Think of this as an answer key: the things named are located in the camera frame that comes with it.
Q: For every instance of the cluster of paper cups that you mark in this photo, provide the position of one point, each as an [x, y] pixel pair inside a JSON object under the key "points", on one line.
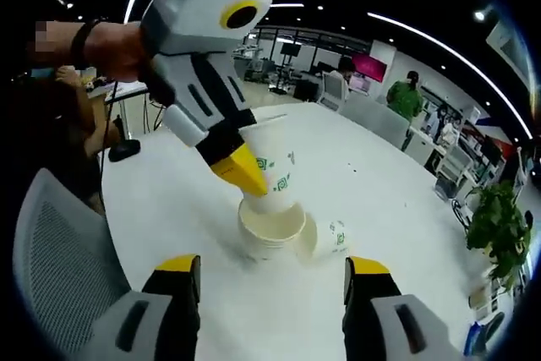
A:
{"points": [[262, 247]]}

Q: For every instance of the person's own torso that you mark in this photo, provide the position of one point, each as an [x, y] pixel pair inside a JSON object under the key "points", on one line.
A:
{"points": [[72, 103]]}

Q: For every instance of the white paper cup green print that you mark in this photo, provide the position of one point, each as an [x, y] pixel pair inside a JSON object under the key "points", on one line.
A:
{"points": [[334, 238], [277, 166]]}

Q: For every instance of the white table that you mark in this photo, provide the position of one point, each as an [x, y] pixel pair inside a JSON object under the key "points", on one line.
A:
{"points": [[169, 209]]}

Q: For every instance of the black display on rolling stand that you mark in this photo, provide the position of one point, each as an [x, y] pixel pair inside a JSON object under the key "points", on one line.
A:
{"points": [[289, 49]]}

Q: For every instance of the black wristband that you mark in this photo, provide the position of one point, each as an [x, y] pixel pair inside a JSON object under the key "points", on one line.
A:
{"points": [[78, 46]]}

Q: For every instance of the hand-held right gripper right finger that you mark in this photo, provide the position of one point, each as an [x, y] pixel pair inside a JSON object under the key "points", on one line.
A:
{"points": [[367, 310]]}

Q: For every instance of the black base object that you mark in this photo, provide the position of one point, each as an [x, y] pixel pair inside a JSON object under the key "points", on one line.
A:
{"points": [[124, 150]]}

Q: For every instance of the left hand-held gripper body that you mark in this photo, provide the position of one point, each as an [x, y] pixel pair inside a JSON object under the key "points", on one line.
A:
{"points": [[194, 10]]}

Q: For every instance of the green potted plant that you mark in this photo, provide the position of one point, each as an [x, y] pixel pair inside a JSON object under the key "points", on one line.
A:
{"points": [[498, 225]]}

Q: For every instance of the ceiling air vent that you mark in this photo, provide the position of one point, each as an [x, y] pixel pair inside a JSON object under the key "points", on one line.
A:
{"points": [[509, 46]]}

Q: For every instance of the pink screen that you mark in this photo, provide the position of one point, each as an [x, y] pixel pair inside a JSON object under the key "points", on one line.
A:
{"points": [[369, 66]]}

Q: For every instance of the person's left hand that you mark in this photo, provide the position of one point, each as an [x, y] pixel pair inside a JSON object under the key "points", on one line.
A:
{"points": [[118, 52]]}

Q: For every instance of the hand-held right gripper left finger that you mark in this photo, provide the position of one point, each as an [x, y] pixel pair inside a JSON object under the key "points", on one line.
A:
{"points": [[173, 310]]}

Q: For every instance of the grey mesh office chair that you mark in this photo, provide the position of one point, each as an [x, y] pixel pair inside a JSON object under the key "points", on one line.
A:
{"points": [[59, 251]]}

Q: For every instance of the white desk partition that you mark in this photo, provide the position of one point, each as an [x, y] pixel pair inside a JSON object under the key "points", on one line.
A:
{"points": [[380, 120]]}

